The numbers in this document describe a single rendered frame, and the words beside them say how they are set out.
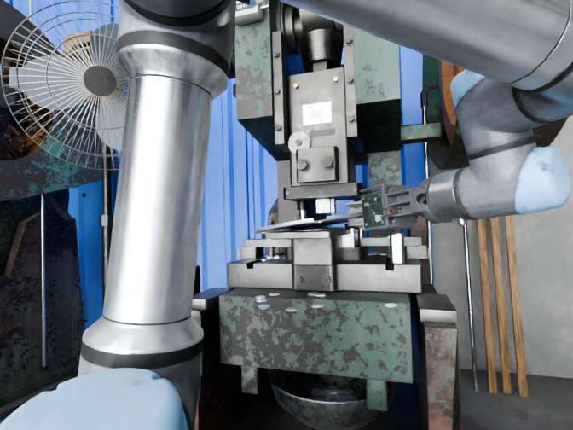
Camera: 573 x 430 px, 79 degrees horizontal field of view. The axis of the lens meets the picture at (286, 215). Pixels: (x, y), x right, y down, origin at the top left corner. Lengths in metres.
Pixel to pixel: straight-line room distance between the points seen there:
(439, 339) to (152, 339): 0.45
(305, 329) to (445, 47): 0.55
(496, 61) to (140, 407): 0.38
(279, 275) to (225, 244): 1.47
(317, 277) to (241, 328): 0.19
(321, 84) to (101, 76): 0.78
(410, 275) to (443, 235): 1.32
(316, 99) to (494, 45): 0.60
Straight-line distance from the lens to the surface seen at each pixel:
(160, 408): 0.27
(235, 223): 2.26
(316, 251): 0.76
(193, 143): 0.36
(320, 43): 0.99
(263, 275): 0.83
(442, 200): 0.53
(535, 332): 2.24
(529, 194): 0.49
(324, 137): 0.87
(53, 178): 1.90
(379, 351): 0.72
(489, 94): 0.48
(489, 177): 0.50
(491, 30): 0.34
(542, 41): 0.37
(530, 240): 2.17
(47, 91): 1.46
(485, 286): 1.93
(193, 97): 0.37
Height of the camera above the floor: 0.79
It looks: 2 degrees up
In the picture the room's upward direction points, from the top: 2 degrees counter-clockwise
